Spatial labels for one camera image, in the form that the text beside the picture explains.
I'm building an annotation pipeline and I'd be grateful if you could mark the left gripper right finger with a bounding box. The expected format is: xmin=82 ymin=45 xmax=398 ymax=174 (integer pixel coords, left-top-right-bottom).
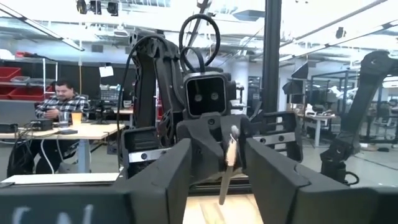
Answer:
xmin=244 ymin=138 xmax=312 ymax=224

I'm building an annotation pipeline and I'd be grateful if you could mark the clear drinking glass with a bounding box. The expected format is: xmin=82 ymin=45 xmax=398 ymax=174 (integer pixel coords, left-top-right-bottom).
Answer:
xmin=58 ymin=111 xmax=70 ymax=129

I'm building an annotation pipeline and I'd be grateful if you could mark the red storage bin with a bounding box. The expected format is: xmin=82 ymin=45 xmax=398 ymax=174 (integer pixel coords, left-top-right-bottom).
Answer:
xmin=0 ymin=66 xmax=22 ymax=83
xmin=0 ymin=86 xmax=54 ymax=101

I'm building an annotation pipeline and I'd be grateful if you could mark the black box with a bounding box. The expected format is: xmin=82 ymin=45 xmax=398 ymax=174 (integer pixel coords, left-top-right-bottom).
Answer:
xmin=0 ymin=123 xmax=19 ymax=134

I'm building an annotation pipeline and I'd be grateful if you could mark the white board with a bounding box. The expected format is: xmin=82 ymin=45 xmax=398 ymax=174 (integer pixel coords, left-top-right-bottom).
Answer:
xmin=1 ymin=172 xmax=121 ymax=186

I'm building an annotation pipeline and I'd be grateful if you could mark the white background table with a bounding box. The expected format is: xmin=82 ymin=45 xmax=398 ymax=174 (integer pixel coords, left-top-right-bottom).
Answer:
xmin=297 ymin=104 xmax=337 ymax=147

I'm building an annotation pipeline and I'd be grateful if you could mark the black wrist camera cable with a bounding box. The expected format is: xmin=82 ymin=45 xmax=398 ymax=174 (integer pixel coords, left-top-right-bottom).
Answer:
xmin=178 ymin=13 xmax=222 ymax=74

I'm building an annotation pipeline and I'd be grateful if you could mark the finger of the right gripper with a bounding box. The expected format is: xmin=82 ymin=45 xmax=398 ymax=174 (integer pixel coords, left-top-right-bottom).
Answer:
xmin=231 ymin=114 xmax=259 ymax=170
xmin=176 ymin=115 xmax=229 ymax=185

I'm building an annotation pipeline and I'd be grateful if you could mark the person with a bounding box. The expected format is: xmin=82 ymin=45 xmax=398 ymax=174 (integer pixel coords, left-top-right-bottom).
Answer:
xmin=33 ymin=78 xmax=91 ymax=175

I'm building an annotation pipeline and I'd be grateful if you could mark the black ceiling spotlight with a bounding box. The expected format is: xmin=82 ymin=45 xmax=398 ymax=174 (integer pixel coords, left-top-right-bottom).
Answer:
xmin=76 ymin=0 xmax=88 ymax=15
xmin=89 ymin=0 xmax=103 ymax=16
xmin=106 ymin=1 xmax=120 ymax=17

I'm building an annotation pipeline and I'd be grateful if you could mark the black lamp hood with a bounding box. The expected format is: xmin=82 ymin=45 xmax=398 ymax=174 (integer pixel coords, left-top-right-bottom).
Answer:
xmin=281 ymin=61 xmax=310 ymax=95

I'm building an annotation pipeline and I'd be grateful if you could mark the wooden desk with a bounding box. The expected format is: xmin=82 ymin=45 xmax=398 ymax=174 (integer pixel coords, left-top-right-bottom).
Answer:
xmin=0 ymin=122 xmax=126 ymax=174

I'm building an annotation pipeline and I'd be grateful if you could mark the orange cup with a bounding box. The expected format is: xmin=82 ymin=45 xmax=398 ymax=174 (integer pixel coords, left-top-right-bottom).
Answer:
xmin=71 ymin=111 xmax=83 ymax=127

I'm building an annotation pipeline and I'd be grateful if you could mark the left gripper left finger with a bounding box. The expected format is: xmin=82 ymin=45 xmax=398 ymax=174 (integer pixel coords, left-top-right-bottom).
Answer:
xmin=124 ymin=138 xmax=193 ymax=224

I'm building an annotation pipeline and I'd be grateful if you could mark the black desktop device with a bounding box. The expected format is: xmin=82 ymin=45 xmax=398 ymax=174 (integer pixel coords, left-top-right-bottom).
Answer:
xmin=29 ymin=118 xmax=54 ymax=132

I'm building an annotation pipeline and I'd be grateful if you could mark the metal shelf rack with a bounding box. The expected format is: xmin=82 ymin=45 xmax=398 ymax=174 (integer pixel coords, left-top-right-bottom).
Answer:
xmin=0 ymin=51 xmax=59 ymax=104

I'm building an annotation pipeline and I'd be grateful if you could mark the white paper sign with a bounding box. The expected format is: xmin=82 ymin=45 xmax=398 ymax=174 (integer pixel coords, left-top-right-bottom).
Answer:
xmin=98 ymin=65 xmax=114 ymax=78

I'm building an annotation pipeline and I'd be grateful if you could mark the thin black makeup brush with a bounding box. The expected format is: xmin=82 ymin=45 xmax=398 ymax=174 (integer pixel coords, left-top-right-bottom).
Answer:
xmin=218 ymin=124 xmax=241 ymax=206

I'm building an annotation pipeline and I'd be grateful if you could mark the white cable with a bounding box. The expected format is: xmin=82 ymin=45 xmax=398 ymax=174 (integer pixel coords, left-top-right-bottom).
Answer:
xmin=39 ymin=139 xmax=56 ymax=175

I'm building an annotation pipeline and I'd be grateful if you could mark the wire basket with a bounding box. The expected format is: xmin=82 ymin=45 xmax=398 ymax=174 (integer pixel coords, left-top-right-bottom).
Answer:
xmin=99 ymin=89 xmax=121 ymax=102

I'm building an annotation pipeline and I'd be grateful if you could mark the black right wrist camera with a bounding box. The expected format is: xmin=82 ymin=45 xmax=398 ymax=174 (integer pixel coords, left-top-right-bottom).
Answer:
xmin=182 ymin=70 xmax=233 ymax=120

